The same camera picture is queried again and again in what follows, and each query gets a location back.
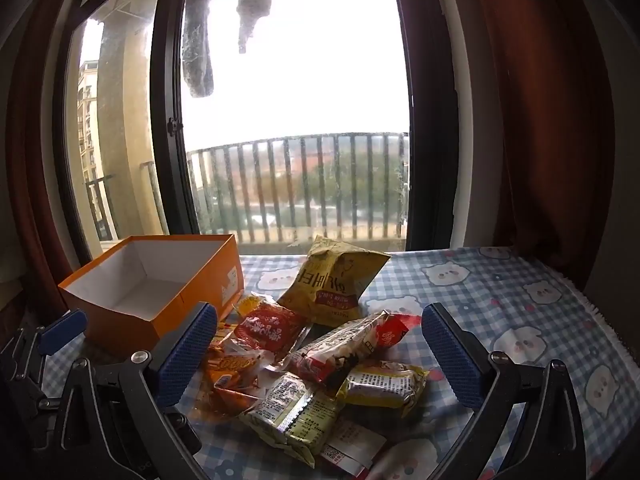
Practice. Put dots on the clear packet with red tray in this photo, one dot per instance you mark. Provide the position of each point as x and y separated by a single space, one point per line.
265 330

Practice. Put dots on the apartment building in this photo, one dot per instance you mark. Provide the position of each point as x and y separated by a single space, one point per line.
86 110

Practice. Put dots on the black window frame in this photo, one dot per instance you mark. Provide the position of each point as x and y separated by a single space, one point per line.
167 60

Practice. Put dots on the blue checked bear blanket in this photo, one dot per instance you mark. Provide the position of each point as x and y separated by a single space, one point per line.
500 310

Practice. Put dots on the long grey hanging cloth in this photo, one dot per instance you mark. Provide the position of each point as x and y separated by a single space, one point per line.
197 60

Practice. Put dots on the short grey hanging cloth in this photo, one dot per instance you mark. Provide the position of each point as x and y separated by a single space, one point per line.
252 5

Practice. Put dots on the balcony railing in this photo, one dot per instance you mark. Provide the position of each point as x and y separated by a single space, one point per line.
300 137

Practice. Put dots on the orange jelly packet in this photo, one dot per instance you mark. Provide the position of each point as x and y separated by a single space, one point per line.
227 397

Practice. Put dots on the small yellow snack packet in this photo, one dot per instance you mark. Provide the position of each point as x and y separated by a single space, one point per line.
382 385

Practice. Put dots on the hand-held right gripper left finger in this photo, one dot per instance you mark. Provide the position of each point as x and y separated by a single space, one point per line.
185 355

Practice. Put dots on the yellow green grey snack packet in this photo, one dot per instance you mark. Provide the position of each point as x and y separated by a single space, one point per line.
290 412

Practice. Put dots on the red yellow striped candy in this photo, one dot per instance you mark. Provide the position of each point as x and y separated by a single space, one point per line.
223 333

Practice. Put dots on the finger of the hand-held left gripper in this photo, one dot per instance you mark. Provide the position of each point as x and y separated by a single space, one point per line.
62 331

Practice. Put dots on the long red white snack packet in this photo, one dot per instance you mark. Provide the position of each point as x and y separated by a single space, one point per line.
345 350

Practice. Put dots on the dark red curtain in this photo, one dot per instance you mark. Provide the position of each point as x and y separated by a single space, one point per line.
540 110
35 185

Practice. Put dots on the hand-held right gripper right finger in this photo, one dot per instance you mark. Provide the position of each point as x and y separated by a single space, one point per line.
455 360

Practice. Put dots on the yellow chip bag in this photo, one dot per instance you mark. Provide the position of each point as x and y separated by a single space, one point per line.
325 280

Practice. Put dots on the orange cardboard box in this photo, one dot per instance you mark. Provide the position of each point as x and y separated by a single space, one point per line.
205 275

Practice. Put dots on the orange yellow candy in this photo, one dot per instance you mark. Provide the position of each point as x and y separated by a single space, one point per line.
240 362

